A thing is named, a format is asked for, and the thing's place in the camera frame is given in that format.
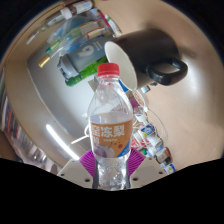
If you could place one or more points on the clear drink bottle red cap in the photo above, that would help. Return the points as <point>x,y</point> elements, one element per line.
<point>110,133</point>

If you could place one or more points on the gold-capped glass bottle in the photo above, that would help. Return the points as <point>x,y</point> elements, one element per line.
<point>45,61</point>

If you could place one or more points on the grey shaker bottle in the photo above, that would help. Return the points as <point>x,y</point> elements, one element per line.
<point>86,51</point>

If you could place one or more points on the round white compact dish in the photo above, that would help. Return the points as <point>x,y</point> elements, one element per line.
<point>140,98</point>

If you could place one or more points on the green glass bottle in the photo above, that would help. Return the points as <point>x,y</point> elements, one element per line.
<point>86,71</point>

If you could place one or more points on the clear glass bottle white cap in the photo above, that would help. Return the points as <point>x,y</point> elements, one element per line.
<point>53,20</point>

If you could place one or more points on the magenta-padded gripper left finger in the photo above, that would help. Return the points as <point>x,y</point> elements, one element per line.
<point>73,172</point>

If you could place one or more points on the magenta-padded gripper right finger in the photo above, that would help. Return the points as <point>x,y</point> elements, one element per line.
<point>148,170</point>

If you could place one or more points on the black mug white inside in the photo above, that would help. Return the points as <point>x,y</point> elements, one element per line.
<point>150,50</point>

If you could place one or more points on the white LED light bar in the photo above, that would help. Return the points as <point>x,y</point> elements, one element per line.
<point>61,141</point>

